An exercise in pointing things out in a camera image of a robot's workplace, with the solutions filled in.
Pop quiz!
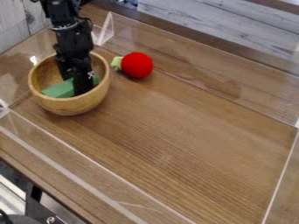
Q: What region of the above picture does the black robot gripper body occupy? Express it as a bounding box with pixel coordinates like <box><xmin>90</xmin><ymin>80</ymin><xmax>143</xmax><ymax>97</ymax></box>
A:
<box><xmin>52</xmin><ymin>20</ymin><xmax>94</xmax><ymax>70</ymax></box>

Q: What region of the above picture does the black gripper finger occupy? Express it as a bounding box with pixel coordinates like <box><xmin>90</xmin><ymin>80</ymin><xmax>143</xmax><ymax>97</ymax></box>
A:
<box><xmin>56</xmin><ymin>59</ymin><xmax>72</xmax><ymax>80</ymax></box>
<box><xmin>74</xmin><ymin>58</ymin><xmax>94</xmax><ymax>95</ymax></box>

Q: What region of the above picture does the green foam block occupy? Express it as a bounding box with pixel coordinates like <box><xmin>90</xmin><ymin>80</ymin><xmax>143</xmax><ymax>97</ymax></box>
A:
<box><xmin>40</xmin><ymin>74</ymin><xmax>100</xmax><ymax>99</ymax></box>

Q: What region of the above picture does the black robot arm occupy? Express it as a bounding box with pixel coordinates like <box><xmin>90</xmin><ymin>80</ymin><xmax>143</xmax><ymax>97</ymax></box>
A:
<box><xmin>31</xmin><ymin>0</ymin><xmax>94</xmax><ymax>95</ymax></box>

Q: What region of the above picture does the light wooden bowl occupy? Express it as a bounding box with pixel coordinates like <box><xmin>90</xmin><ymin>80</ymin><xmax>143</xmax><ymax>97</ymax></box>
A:
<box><xmin>28</xmin><ymin>53</ymin><xmax>111</xmax><ymax>116</ymax></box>

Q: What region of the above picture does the small green cube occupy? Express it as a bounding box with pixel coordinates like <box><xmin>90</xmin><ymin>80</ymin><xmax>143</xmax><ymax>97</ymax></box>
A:
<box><xmin>111</xmin><ymin>56</ymin><xmax>123</xmax><ymax>71</ymax></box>

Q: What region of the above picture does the red ball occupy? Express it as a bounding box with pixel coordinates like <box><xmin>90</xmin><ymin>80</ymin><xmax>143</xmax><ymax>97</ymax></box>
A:
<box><xmin>120</xmin><ymin>52</ymin><xmax>154</xmax><ymax>78</ymax></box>

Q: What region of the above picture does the clear acrylic corner bracket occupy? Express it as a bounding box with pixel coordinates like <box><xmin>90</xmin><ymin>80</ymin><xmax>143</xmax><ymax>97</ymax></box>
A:
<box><xmin>91</xmin><ymin>12</ymin><xmax>115</xmax><ymax>46</ymax></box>

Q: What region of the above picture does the clear acrylic tray wall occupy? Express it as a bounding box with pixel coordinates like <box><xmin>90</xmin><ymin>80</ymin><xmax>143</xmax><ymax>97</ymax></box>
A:
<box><xmin>0</xmin><ymin>101</ymin><xmax>194</xmax><ymax>224</ymax></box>

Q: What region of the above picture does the black table leg bracket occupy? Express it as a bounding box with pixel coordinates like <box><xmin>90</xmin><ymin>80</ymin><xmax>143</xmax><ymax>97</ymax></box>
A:
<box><xmin>24</xmin><ymin>185</ymin><xmax>67</xmax><ymax>224</ymax></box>

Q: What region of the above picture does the black cable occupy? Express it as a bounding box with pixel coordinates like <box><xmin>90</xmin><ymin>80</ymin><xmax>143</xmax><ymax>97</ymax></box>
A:
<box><xmin>0</xmin><ymin>208</ymin><xmax>15</xmax><ymax>224</ymax></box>

